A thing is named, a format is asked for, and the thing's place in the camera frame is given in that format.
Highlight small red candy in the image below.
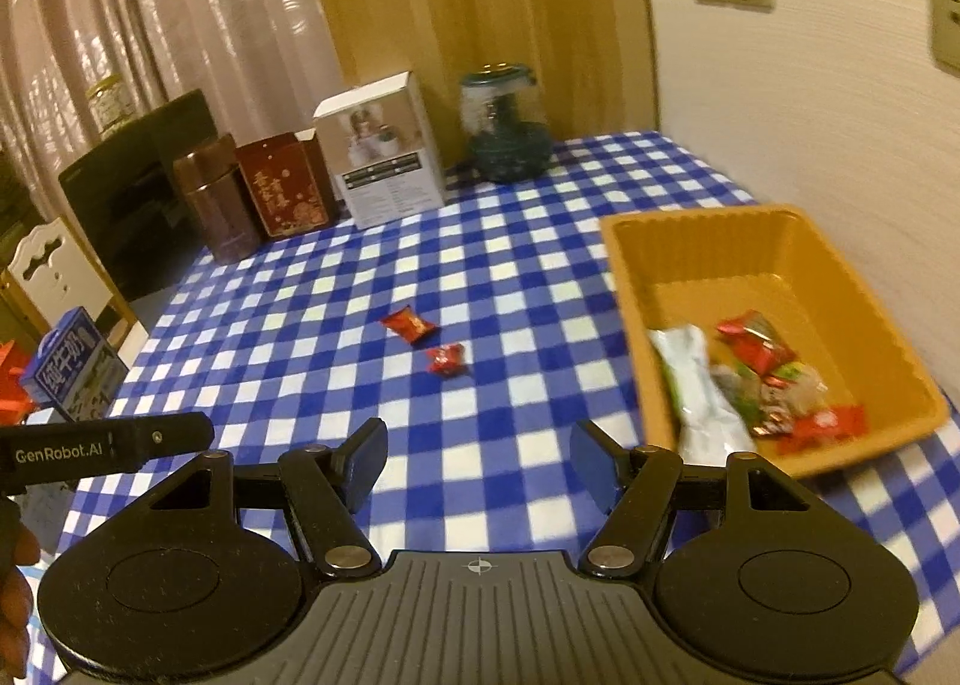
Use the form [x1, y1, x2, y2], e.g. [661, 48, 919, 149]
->
[427, 342, 467, 378]

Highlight red gold gift box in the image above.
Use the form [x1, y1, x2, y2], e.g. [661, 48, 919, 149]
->
[236, 130, 340, 238]

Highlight large red snack packet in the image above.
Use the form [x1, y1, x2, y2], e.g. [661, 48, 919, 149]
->
[716, 310, 796, 376]

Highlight white chair back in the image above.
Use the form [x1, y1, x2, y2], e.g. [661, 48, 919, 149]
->
[8, 217, 112, 326]

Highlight white green snack pouch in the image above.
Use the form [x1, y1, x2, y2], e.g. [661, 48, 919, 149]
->
[647, 325, 755, 467]

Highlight clear brown cube candy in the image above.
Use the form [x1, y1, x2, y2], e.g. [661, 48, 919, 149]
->
[760, 371, 828, 420]

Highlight orange plastic tray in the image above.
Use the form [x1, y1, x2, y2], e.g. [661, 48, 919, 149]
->
[601, 204, 950, 479]

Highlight brown cylindrical tin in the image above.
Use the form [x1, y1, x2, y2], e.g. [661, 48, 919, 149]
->
[172, 134, 263, 265]

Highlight clear grey seed packet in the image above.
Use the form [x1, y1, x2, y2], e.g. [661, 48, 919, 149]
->
[709, 363, 763, 428]

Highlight glass jar with label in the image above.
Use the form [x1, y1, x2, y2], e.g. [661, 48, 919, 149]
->
[86, 74, 140, 139]

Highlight beige curtain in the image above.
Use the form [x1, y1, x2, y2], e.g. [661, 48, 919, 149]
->
[2, 0, 343, 219]

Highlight white product box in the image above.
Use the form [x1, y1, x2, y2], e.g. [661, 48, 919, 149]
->
[314, 71, 446, 230]

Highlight blue milk carton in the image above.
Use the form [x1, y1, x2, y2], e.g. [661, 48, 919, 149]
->
[20, 307, 128, 422]

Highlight blue white checkered tablecloth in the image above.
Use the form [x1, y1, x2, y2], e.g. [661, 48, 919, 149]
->
[21, 129, 960, 682]

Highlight person left hand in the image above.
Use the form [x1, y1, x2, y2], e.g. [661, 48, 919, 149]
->
[0, 497, 41, 683]

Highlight dark red candy packet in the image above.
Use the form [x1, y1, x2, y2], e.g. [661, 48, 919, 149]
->
[750, 405, 794, 438]

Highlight network wall outlet plate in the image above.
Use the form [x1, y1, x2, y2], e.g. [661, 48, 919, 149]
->
[929, 0, 960, 70]

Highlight green glass jar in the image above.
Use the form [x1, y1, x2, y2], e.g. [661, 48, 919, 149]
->
[460, 63, 553, 183]

